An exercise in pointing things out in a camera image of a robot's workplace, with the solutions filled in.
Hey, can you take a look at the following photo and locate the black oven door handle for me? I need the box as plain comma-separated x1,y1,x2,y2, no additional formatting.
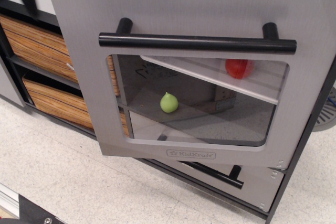
98,17,297,55

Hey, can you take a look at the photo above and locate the grey toy oven door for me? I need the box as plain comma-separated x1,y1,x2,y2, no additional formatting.
52,0,335,169

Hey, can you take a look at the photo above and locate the white oven shelf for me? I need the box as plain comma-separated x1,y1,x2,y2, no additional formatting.
140,55,281,105

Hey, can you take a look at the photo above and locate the green toy pear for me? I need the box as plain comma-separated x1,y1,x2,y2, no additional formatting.
160,92,179,113

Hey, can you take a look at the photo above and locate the red toy tomato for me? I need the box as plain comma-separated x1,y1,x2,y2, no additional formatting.
225,59,255,79

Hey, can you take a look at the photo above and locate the lower wood-pattern fabric bin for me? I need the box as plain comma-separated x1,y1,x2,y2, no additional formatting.
22,74,132,138

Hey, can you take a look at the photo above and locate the wood-pattern fabric bin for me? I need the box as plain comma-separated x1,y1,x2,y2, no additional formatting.
22,74,132,138
0,14,121,98

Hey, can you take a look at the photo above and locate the grey lower drawer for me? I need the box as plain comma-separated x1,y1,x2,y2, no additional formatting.
141,159,284,212

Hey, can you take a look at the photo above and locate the upper wood-pattern fabric bin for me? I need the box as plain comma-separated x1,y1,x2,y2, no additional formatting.
0,14,121,98

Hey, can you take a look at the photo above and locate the black toy kitchen cabinet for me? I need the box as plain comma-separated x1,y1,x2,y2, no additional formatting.
1,0,335,223

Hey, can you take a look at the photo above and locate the grey round chair base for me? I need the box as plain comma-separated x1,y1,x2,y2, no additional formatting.
313,87,335,132

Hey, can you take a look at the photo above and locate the black drawer handle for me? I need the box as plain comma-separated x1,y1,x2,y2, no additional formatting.
180,161,244,189

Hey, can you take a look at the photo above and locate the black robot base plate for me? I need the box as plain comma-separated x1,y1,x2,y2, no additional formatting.
18,195,65,224

